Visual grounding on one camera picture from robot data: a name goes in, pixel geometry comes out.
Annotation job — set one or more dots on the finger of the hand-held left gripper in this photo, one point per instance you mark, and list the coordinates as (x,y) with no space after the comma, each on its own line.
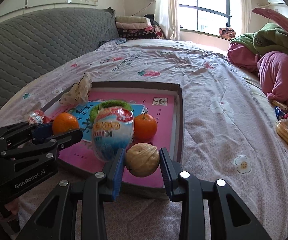
(66,137)
(42,131)

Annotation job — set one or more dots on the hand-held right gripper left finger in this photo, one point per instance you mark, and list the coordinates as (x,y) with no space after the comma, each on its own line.
(117,172)

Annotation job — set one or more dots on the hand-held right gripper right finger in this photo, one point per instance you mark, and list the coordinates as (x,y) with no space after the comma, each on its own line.
(165,172)

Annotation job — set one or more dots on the orange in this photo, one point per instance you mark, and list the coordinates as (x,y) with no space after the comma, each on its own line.
(145,126)
(65,122)

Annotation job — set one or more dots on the walnut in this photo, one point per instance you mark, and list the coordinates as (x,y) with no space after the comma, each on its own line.
(141,160)

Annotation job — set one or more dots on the blue toy egg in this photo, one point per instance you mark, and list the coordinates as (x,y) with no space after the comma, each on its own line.
(109,140)

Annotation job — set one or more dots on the green fuzzy scrunchie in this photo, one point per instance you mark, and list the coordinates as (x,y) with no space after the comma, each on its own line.
(94,112)

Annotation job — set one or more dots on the cream plush toy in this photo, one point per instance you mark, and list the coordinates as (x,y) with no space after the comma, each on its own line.
(76,93)

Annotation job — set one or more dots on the dark grey shallow box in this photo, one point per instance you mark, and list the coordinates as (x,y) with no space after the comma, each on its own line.
(179,130)

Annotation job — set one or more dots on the person's left hand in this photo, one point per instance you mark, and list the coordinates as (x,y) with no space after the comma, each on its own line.
(12,207)

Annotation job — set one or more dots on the pink and blue book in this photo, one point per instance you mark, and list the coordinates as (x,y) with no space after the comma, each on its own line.
(134,98)

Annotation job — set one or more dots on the grey quilted headboard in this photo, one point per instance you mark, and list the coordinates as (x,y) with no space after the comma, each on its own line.
(46,40)

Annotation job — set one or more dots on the dark blue cloth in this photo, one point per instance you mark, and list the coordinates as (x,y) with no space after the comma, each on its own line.
(112,42)

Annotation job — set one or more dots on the dark patterned folded blanket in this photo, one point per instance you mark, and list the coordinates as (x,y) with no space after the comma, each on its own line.
(139,33)

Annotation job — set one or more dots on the yellow wafer packet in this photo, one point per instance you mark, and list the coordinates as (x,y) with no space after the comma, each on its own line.
(286,132)

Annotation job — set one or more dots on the small blue snack packet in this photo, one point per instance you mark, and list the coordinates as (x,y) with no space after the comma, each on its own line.
(279,113)

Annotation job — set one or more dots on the pink folded blanket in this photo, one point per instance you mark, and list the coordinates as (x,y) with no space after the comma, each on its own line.
(134,25)

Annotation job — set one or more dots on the small yellow snack packet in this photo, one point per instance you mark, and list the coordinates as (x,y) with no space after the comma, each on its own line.
(280,105)

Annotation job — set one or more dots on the cream folded blanket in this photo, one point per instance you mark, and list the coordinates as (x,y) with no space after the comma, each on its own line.
(131,19)

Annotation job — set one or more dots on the black clothing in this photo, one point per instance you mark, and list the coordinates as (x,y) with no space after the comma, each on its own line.
(151,19)

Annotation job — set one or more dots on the pink quilt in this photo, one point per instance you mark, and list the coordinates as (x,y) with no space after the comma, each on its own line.
(279,75)

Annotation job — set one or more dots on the patterned bag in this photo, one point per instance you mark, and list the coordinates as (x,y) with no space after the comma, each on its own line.
(226,33)

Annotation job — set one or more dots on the cream curtain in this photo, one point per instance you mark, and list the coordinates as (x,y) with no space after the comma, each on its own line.
(166,10)
(242,7)

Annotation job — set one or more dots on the green blanket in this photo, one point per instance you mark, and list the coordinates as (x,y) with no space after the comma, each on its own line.
(266,40)

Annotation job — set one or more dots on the black framed window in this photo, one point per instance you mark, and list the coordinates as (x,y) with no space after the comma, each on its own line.
(196,7)

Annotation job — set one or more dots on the air conditioner pipe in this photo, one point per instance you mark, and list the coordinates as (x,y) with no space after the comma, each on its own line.
(262,4)

